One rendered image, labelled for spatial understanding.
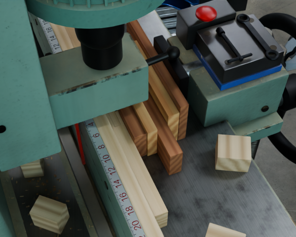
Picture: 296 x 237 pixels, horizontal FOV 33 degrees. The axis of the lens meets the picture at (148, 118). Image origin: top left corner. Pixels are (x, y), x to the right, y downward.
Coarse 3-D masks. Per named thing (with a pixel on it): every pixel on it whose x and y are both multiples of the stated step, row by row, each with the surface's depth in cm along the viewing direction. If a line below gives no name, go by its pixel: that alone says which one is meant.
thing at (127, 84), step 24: (72, 48) 65; (48, 72) 62; (72, 72) 62; (96, 72) 62; (120, 72) 62; (144, 72) 63; (72, 96) 61; (96, 96) 63; (120, 96) 65; (144, 96) 67; (72, 120) 65
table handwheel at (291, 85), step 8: (264, 16) 88; (272, 16) 85; (280, 16) 83; (288, 16) 82; (264, 24) 87; (272, 24) 85; (280, 24) 83; (288, 24) 81; (288, 32) 81; (288, 80) 87; (288, 88) 86; (288, 96) 86; (280, 104) 88; (288, 104) 87; (280, 112) 93; (272, 136) 99; (280, 136) 98; (280, 144) 97; (288, 144) 96; (280, 152) 97; (288, 152) 94
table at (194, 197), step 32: (160, 32) 86; (192, 128) 73; (224, 128) 73; (256, 128) 77; (160, 160) 70; (192, 160) 70; (160, 192) 67; (192, 192) 67; (224, 192) 67; (256, 192) 67; (192, 224) 64; (224, 224) 64; (256, 224) 64; (288, 224) 64
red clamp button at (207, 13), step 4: (200, 8) 71; (204, 8) 71; (208, 8) 71; (212, 8) 71; (196, 12) 71; (200, 12) 70; (204, 12) 70; (208, 12) 70; (212, 12) 70; (216, 12) 71; (196, 16) 71; (200, 16) 70; (204, 16) 70; (208, 16) 70; (212, 16) 70; (204, 20) 70; (208, 20) 70
